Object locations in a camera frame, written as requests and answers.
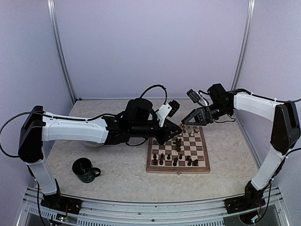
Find white blue swirl plate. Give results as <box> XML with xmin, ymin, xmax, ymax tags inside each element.
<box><xmin>82</xmin><ymin>141</ymin><xmax>104</xmax><ymax>148</ymax></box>

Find dark knight piece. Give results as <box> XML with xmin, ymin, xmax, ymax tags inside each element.
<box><xmin>173</xmin><ymin>157</ymin><xmax>178</xmax><ymax>167</ymax></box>

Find aluminium corner post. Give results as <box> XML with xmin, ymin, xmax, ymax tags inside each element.
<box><xmin>231</xmin><ymin>0</ymin><xmax>256</xmax><ymax>89</ymax></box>
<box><xmin>47</xmin><ymin>0</ymin><xmax>77</xmax><ymax>104</ymax></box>

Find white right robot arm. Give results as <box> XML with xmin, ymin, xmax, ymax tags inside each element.
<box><xmin>182</xmin><ymin>83</ymin><xmax>301</xmax><ymax>209</ymax></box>

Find aluminium frame rail front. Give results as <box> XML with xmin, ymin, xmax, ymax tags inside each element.
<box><xmin>16</xmin><ymin>186</ymin><xmax>290</xmax><ymax>226</ymax></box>

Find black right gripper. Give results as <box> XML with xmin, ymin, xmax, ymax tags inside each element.
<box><xmin>182</xmin><ymin>102</ymin><xmax>232</xmax><ymax>126</ymax></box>

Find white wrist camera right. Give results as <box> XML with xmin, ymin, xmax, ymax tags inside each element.
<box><xmin>186</xmin><ymin>89</ymin><xmax>209</xmax><ymax>106</ymax></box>

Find aluminium corner post left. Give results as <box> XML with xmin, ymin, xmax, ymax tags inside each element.
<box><xmin>47</xmin><ymin>0</ymin><xmax>77</xmax><ymax>104</ymax></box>

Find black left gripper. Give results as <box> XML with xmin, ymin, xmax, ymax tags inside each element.
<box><xmin>131</xmin><ymin>119</ymin><xmax>182</xmax><ymax>145</ymax></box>

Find aluminium corner post right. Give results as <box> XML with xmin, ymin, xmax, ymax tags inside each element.
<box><xmin>231</xmin><ymin>0</ymin><xmax>256</xmax><ymax>89</ymax></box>

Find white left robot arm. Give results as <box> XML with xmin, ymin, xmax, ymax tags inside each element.
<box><xmin>18</xmin><ymin>97</ymin><xmax>181</xmax><ymax>210</ymax></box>

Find dark green mug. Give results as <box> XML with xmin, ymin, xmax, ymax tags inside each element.
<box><xmin>72</xmin><ymin>157</ymin><xmax>101</xmax><ymax>183</ymax></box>

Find wooden folding chess board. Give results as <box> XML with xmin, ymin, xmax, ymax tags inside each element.
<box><xmin>146</xmin><ymin>126</ymin><xmax>210</xmax><ymax>174</ymax></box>

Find dark bishop piece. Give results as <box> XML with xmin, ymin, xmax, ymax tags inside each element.
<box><xmin>186</xmin><ymin>156</ymin><xmax>192</xmax><ymax>166</ymax></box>

